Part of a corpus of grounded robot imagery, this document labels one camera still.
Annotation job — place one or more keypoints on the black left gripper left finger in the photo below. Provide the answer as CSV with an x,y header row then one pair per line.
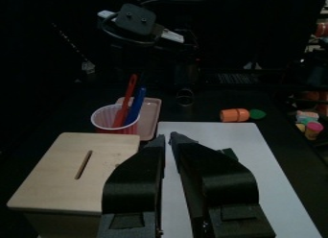
x,y
133,190

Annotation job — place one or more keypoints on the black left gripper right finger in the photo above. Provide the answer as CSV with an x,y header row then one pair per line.
x,y
222,190

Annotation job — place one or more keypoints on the white plastic cutting board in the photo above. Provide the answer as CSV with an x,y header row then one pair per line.
x,y
214,133

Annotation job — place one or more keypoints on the wooden box with slot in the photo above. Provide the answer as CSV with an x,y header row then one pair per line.
x,y
65,171

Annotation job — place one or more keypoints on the small black round container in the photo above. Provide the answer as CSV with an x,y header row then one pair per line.
x,y
185,101

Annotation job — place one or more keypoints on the red plastic utensil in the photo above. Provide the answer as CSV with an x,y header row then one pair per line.
x,y
129,98

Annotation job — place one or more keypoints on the red plastic cup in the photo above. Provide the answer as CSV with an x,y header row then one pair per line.
x,y
106,120

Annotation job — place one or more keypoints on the blue plastic utensil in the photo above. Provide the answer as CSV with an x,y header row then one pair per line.
x,y
138,104

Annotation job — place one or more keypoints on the orange toy carrot green top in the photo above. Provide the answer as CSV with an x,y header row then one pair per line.
x,y
235,115

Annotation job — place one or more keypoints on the yellow tub with pink lid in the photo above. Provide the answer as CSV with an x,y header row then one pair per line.
x,y
314,130

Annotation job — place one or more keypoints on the pastel toy tub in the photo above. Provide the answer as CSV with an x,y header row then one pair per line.
x,y
307,117

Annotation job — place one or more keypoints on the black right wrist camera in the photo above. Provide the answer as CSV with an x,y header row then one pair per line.
x,y
135,19

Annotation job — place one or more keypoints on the metal frame clamp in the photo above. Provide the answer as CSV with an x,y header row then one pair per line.
x,y
89,66

